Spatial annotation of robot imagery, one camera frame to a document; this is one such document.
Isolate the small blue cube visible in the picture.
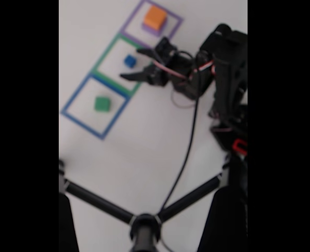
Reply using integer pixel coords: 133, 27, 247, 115
123, 54, 137, 68

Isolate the green block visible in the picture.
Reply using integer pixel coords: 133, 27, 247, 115
94, 96, 111, 112

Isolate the purple tape square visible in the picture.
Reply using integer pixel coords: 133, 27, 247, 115
120, 0, 184, 57

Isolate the purple block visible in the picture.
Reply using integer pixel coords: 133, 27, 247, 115
142, 22, 167, 37

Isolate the orange block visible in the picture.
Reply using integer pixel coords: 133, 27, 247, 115
144, 5, 168, 29

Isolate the green tape square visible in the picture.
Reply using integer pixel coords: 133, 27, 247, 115
91, 33, 158, 98

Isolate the blue tape square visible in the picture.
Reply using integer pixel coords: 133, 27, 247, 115
60, 75, 131, 140

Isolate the red clamp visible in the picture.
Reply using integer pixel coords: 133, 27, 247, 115
232, 139, 248, 156

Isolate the red white servo wire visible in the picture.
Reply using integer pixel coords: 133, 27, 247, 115
211, 125, 234, 133
153, 59, 216, 108

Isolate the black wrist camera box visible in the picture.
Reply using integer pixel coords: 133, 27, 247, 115
154, 36, 178, 61

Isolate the black camera tripod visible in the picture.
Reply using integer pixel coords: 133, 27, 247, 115
59, 157, 248, 252

